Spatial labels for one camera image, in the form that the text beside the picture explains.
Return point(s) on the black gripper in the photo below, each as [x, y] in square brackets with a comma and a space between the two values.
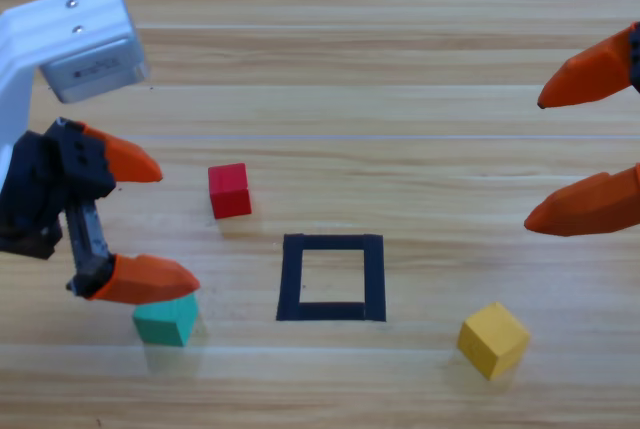
[636, 59]
[30, 184]

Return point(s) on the red wooden cube block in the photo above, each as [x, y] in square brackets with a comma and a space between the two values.
[230, 194]

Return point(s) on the green wooden cube block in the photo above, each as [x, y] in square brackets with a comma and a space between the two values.
[162, 321]

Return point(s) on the yellow wooden cube block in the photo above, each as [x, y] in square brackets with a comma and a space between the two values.
[492, 341]

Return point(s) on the black tape rectangle outline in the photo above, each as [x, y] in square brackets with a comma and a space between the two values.
[291, 279]

